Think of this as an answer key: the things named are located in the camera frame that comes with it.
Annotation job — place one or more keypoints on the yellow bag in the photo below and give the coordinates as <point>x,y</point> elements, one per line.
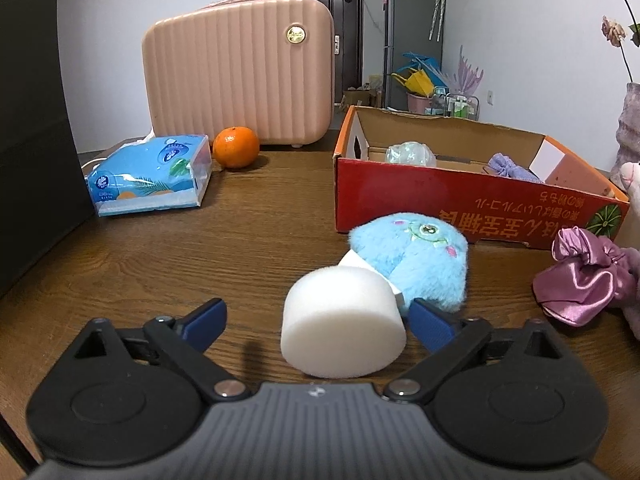
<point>417,84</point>

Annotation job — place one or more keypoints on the blue plush toy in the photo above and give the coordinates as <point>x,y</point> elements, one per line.
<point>425,265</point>

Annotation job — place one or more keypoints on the orange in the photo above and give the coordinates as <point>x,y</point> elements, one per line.
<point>236,147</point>

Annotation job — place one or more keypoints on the pink bucket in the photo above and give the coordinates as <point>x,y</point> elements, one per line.
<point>419,102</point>

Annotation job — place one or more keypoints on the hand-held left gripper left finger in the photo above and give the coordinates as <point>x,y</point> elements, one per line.
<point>207,322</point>

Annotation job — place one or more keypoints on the pink ribbed suitcase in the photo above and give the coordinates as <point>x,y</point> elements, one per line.
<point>235,75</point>

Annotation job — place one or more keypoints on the pink satin pouch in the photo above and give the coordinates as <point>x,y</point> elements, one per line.
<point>580,280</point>

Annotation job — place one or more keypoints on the iridescent plastic bag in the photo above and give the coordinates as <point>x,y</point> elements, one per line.
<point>410,154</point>

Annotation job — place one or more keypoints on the white folded umbrella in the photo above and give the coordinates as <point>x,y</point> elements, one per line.
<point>438,7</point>

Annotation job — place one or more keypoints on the dark brown entrance door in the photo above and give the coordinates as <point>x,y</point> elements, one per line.
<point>347,50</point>

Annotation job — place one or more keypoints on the orange cardboard box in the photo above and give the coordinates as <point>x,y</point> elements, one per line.
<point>450,195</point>

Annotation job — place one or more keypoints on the blue plastic stool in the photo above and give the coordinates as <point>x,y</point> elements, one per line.
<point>422,62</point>

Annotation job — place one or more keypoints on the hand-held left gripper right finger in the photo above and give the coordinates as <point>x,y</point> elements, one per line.
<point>430,325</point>

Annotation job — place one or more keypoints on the blue tissue pack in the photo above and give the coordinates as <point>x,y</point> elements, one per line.
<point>145,175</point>

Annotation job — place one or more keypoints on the purple feather decoration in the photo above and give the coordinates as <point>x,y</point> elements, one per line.
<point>465,75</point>

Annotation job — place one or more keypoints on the grey refrigerator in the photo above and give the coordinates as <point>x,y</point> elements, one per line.
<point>410,25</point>

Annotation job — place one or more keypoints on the black flat panel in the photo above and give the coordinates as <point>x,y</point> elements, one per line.
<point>35,135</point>

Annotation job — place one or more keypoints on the brown cardboard box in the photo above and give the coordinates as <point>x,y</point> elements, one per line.
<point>362,97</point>

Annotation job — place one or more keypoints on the white foam cylinder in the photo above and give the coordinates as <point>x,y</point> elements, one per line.
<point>340,325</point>

